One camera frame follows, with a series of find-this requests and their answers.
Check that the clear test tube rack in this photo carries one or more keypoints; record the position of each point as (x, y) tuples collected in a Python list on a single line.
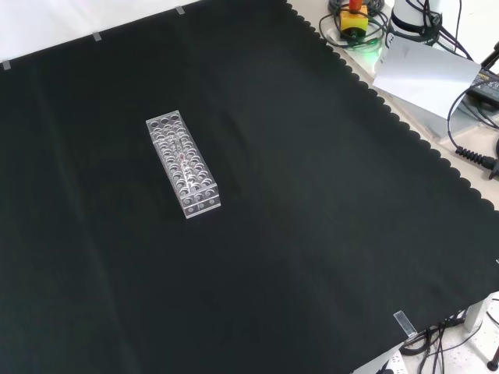
[(202, 202)]

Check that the black bench cloth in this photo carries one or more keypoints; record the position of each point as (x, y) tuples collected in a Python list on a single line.
[(280, 218)]

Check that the grey tape piece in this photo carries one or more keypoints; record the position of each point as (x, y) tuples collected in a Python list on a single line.
[(180, 10), (6, 65), (97, 36)]

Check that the yellow stop button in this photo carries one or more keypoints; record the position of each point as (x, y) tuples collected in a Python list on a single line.
[(352, 19)]

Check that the clear tape piece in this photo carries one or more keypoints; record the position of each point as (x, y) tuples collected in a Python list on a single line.
[(404, 323)]

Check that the pale board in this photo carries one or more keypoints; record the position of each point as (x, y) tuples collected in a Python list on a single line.
[(425, 74)]

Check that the white power strip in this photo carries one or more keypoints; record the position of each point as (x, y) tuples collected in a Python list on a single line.
[(393, 362)]

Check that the black power adapter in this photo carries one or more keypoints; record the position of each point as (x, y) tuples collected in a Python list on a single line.
[(487, 83)]

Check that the grey table leg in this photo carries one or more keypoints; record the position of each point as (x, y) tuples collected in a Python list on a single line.
[(478, 313)]

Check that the black tripod leg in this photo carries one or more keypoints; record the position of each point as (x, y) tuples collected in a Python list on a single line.
[(492, 56)]

